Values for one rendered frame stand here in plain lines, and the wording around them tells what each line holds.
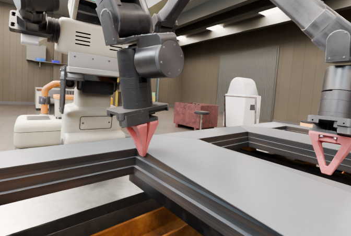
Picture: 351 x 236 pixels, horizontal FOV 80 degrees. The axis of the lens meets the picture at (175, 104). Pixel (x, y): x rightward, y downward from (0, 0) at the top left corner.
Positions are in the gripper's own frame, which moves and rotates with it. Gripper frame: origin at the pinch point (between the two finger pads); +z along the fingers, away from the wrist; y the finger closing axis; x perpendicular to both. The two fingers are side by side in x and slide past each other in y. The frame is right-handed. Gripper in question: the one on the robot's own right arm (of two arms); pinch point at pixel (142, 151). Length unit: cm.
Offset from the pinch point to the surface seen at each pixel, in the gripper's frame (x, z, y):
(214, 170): -14.0, 0.9, 5.1
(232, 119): 304, 134, 455
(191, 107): 341, 85, 339
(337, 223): -30.2, 0.9, 5.0
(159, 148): 0.3, 0.7, 4.2
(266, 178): -20.4, 1.7, 9.6
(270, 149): -5.0, 11.3, 42.4
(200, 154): -7.0, 1.6, 9.3
